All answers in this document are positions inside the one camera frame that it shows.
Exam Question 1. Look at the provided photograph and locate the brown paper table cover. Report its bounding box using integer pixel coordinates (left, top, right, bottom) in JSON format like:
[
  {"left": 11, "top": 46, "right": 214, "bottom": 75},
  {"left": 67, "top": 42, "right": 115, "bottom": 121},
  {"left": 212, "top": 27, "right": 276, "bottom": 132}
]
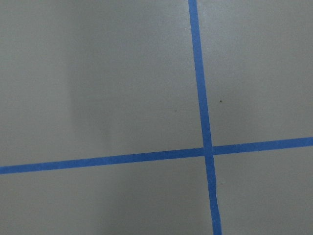
[{"left": 0, "top": 0, "right": 313, "bottom": 235}]

